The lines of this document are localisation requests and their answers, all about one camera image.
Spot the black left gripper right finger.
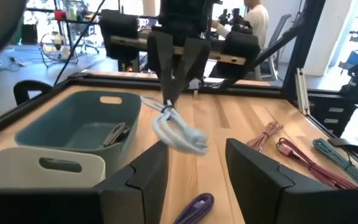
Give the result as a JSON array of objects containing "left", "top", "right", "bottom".
[{"left": 225, "top": 138, "right": 334, "bottom": 224}]

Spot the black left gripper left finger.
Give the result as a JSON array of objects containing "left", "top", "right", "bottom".
[{"left": 92, "top": 140, "right": 170, "bottom": 224}]

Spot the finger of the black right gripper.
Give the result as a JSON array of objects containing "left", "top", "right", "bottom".
[
  {"left": 170, "top": 39, "right": 211, "bottom": 105},
  {"left": 154, "top": 30, "right": 174, "bottom": 105}
]

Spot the pink cable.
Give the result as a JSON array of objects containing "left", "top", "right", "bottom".
[{"left": 246, "top": 121, "right": 284, "bottom": 153}]

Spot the magenta braided cable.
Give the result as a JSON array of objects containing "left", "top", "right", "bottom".
[{"left": 275, "top": 138, "right": 358, "bottom": 190}]

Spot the dark purple braided cable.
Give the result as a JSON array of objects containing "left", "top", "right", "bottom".
[{"left": 100, "top": 122, "right": 132, "bottom": 147}]

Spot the light blue cable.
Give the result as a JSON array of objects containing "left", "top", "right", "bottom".
[{"left": 140, "top": 95, "right": 209, "bottom": 156}]

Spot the blue teal braided cable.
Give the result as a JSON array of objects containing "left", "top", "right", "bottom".
[{"left": 312, "top": 138, "right": 358, "bottom": 189}]

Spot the red box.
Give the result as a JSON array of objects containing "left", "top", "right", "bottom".
[{"left": 53, "top": 9, "right": 67, "bottom": 21}]

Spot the person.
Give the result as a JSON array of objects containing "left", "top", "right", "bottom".
[{"left": 211, "top": 0, "right": 270, "bottom": 50}]

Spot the teal plastic bin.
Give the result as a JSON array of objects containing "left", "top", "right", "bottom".
[{"left": 14, "top": 90, "right": 142, "bottom": 178}]

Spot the black chair back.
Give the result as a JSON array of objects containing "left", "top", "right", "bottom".
[{"left": 13, "top": 80, "right": 54, "bottom": 106}]

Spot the black drawer cabinet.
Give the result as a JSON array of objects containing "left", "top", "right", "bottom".
[{"left": 309, "top": 96, "right": 358, "bottom": 138}]

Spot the white metal strut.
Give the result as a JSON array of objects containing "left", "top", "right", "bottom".
[{"left": 295, "top": 68, "right": 311, "bottom": 116}]

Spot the white plastic bin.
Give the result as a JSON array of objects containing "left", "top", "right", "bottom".
[{"left": 0, "top": 146, "right": 106, "bottom": 190}]

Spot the thin black cable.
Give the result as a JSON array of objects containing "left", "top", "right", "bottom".
[{"left": 53, "top": 0, "right": 107, "bottom": 86}]

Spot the round wire floor fan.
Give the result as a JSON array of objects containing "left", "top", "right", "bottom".
[{"left": 39, "top": 30, "right": 79, "bottom": 68}]

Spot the black aluminium table frame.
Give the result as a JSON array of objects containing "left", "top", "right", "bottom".
[{"left": 0, "top": 0, "right": 358, "bottom": 175}]

